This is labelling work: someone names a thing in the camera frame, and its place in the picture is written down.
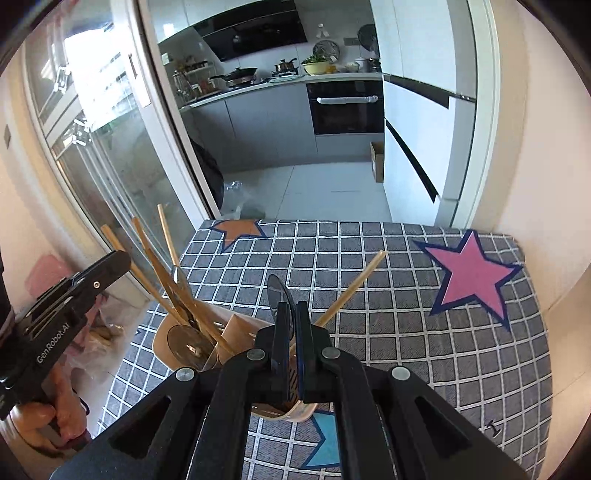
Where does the black spoon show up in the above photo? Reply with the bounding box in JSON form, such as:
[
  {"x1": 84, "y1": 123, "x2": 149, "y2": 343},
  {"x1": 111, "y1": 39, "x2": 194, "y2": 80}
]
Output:
[{"x1": 266, "y1": 273, "x2": 294, "y2": 334}]

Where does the pink plastic stool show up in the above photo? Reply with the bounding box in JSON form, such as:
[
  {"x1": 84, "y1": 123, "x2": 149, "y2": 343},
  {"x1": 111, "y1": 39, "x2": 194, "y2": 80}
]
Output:
[{"x1": 27, "y1": 255, "x2": 71, "y2": 297}]

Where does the green bowl with vegetables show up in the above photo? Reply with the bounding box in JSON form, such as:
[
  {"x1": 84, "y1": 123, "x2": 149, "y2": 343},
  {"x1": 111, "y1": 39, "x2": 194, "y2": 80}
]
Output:
[{"x1": 300, "y1": 54, "x2": 331, "y2": 76}]

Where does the black range hood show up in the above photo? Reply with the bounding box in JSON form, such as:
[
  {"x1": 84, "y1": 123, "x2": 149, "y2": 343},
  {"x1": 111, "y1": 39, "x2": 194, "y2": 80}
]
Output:
[{"x1": 193, "y1": 8, "x2": 308, "y2": 64}]

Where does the grey kitchen counter cabinet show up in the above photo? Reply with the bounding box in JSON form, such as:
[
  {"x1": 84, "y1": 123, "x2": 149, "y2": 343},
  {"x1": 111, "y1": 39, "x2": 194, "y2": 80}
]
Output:
[{"x1": 179, "y1": 75, "x2": 385, "y2": 172}]

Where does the clear plastic bottle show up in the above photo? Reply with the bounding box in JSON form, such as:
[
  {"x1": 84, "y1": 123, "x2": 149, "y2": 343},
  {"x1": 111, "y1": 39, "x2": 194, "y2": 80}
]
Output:
[{"x1": 223, "y1": 180, "x2": 244, "y2": 219}]

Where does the black built-in oven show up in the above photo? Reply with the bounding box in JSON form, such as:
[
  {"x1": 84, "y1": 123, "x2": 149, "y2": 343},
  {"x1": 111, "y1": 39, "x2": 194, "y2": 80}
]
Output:
[{"x1": 307, "y1": 80, "x2": 384, "y2": 136}]

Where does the black wok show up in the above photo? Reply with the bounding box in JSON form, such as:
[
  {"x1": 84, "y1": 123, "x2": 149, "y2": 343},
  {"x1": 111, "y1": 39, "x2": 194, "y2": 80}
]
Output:
[{"x1": 214, "y1": 67, "x2": 260, "y2": 87}]

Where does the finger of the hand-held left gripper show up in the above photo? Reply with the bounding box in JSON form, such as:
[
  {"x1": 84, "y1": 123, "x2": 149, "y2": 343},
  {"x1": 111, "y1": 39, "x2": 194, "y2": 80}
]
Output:
[{"x1": 68, "y1": 250, "x2": 133, "y2": 297}]

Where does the sliding glass door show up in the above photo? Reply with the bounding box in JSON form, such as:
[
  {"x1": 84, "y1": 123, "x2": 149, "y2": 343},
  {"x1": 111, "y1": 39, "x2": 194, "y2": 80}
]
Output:
[{"x1": 22, "y1": 0, "x2": 223, "y2": 298}]

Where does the black bag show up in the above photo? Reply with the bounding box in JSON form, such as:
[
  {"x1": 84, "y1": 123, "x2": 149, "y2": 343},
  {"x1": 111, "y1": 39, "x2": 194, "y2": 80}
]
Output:
[{"x1": 188, "y1": 137, "x2": 225, "y2": 209}]

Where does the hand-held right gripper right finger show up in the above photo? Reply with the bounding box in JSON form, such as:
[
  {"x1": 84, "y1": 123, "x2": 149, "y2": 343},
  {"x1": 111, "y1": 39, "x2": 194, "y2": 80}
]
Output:
[{"x1": 294, "y1": 301, "x2": 530, "y2": 480}]

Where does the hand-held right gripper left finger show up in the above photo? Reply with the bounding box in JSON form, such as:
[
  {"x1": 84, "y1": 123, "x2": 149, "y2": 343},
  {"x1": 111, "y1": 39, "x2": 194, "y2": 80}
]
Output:
[{"x1": 67, "y1": 301, "x2": 291, "y2": 480}]

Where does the cardboard box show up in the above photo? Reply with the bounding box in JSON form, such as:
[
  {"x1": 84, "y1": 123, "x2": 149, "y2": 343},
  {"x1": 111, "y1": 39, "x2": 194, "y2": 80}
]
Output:
[{"x1": 370, "y1": 141, "x2": 385, "y2": 184}]

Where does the spice rack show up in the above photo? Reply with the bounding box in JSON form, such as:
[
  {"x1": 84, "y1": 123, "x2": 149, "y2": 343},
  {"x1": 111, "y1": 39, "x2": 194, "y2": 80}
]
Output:
[{"x1": 172, "y1": 60, "x2": 218, "y2": 105}]

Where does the white refrigerator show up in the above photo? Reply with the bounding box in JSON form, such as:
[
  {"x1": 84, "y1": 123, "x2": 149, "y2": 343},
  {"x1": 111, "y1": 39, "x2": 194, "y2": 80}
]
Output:
[{"x1": 370, "y1": 0, "x2": 477, "y2": 228}]

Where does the grey grid star mat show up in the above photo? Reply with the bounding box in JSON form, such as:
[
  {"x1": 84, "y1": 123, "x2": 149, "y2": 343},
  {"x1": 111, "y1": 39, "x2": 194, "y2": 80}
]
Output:
[{"x1": 95, "y1": 219, "x2": 553, "y2": 480}]

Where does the person's left hand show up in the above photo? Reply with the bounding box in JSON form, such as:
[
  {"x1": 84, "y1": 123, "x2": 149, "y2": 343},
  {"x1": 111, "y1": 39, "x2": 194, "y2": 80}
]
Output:
[{"x1": 11, "y1": 368, "x2": 89, "y2": 452}]

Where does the beige utensil holder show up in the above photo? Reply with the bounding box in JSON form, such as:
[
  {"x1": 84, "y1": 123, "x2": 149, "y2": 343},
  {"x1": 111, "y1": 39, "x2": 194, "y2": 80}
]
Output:
[{"x1": 154, "y1": 308, "x2": 320, "y2": 424}]

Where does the translucent plastic bag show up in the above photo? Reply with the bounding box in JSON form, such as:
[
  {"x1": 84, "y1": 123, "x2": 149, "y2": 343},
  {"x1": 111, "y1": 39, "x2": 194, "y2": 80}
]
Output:
[{"x1": 64, "y1": 295, "x2": 140, "y2": 371}]

